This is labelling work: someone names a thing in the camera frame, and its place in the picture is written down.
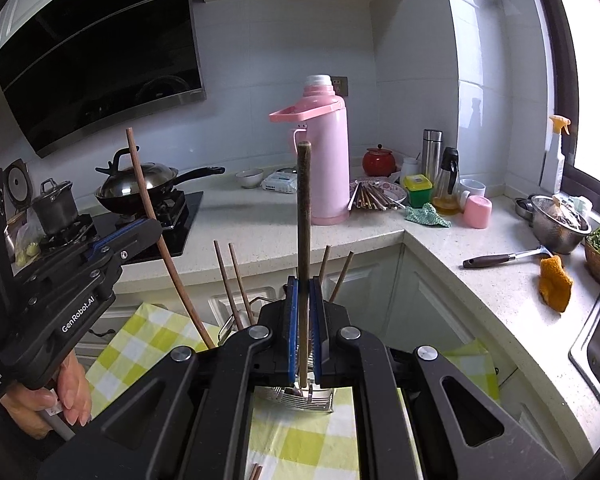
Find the black gas stove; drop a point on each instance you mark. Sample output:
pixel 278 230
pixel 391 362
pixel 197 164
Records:
pixel 180 230

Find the person's left hand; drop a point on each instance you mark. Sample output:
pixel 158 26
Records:
pixel 75 390

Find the green cloth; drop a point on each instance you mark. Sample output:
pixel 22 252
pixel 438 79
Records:
pixel 427 216

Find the steel cooking pot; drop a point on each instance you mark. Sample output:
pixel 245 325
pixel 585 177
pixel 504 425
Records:
pixel 55 210

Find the wall outlet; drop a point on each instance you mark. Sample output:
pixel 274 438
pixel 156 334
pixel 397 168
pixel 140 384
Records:
pixel 339 86

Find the red lidded pot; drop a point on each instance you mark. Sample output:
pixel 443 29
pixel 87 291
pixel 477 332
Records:
pixel 380 162

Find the brown wooden chopstick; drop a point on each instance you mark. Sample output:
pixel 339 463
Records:
pixel 253 473
pixel 241 285
pixel 167 260
pixel 343 275
pixel 226 285
pixel 260 474

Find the white bowl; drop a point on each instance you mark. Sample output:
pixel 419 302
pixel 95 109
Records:
pixel 250 178

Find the small white jar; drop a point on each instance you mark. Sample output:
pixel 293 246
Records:
pixel 410 166

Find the yellow-green checked tablecloth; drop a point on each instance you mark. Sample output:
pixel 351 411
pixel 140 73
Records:
pixel 300 440

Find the orange cloth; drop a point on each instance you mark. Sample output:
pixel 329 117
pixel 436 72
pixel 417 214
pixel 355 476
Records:
pixel 555 285

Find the pink thermos jug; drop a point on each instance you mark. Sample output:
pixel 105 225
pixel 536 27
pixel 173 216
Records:
pixel 330 170

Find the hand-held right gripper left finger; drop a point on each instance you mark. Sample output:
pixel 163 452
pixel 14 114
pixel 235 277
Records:
pixel 293 330

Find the bag of yellow food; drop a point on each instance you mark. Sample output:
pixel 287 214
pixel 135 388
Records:
pixel 27 252

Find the person's left forearm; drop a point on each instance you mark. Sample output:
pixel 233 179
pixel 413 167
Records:
pixel 5 440

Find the patterned plate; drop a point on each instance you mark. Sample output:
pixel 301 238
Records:
pixel 397 192

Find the white kitchen cabinet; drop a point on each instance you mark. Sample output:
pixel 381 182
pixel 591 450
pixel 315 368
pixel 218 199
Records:
pixel 430 300

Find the oil bottle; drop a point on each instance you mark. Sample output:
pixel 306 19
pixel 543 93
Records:
pixel 447 185

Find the black range hood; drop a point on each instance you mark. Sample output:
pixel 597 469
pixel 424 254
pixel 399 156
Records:
pixel 105 60

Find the dark wooden chopstick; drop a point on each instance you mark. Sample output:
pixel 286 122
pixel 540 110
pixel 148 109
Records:
pixel 325 260
pixel 304 210

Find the steel flask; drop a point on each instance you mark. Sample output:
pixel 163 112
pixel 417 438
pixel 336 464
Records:
pixel 432 155

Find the green lidded container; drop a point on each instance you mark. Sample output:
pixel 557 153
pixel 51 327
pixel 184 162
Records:
pixel 419 191

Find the black wok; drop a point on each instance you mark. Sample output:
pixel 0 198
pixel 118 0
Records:
pixel 115 205

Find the white cup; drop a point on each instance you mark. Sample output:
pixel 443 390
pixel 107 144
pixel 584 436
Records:
pixel 474 187

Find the bundle of mixed chopsticks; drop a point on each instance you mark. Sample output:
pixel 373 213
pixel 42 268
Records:
pixel 372 197

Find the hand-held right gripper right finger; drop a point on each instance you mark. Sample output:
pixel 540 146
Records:
pixel 316 332

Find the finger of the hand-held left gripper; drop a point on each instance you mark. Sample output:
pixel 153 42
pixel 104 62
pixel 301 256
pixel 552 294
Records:
pixel 140 227
pixel 135 251

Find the white spray bottle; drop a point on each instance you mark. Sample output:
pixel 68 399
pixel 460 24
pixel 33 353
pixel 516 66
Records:
pixel 555 160

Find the speckled kitchen countertop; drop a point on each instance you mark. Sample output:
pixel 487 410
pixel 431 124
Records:
pixel 480 310

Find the steel bowl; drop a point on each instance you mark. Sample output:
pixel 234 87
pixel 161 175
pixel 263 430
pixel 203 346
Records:
pixel 560 232

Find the white wipes packet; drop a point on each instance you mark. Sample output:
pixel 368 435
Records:
pixel 279 181

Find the pink cup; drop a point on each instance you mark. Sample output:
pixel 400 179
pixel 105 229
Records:
pixel 477 212

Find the steel wok lid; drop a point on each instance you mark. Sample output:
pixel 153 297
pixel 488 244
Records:
pixel 161 177

